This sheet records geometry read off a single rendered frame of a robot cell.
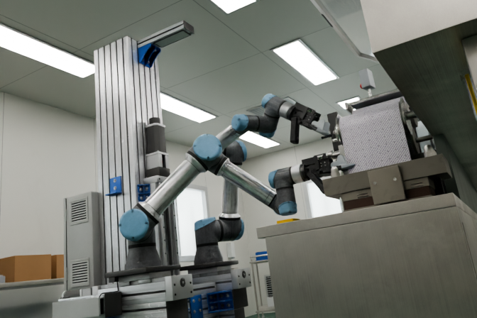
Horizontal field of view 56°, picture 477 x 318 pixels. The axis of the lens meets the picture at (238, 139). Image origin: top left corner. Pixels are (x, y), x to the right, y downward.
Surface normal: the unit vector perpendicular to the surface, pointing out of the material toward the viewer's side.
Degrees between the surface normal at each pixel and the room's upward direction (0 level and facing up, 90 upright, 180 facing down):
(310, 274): 90
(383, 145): 90
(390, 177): 90
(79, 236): 90
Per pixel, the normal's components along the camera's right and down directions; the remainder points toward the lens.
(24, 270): 0.83, -0.26
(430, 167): -0.50, -0.19
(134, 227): -0.04, -0.20
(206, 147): 0.14, -0.38
